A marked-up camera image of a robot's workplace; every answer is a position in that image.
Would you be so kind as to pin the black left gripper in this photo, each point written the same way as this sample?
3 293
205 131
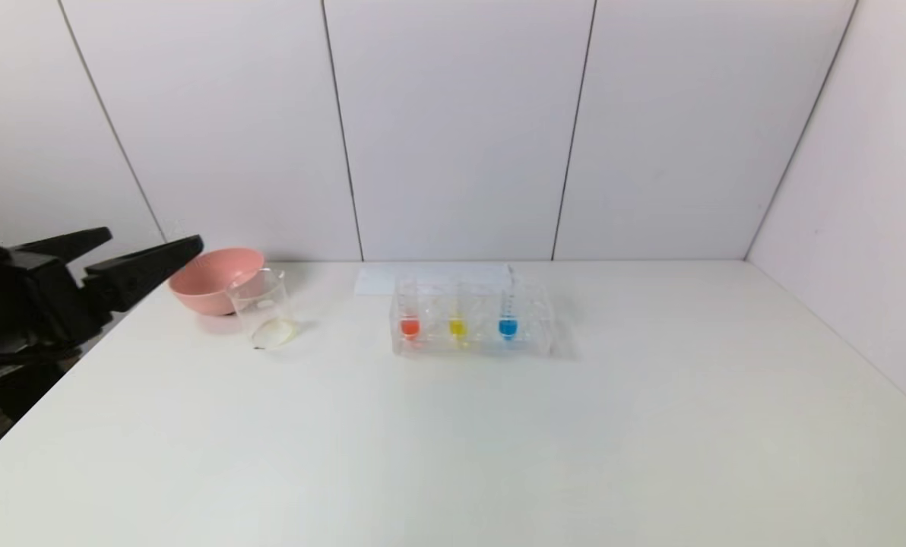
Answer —
56 286

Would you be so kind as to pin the white paper sheet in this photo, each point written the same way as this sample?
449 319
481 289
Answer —
381 279

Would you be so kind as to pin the pink plastic bowl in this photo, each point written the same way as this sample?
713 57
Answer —
210 285

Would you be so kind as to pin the test tube with blue pigment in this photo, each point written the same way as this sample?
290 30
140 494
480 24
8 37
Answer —
508 327

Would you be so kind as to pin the clear acrylic test tube rack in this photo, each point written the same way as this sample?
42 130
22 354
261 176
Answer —
533 327

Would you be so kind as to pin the clear glass beaker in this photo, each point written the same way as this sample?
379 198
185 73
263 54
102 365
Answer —
267 319

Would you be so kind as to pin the test tube with red pigment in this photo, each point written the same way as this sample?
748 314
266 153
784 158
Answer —
409 327

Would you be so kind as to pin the test tube with yellow pigment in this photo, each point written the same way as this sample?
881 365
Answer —
457 327

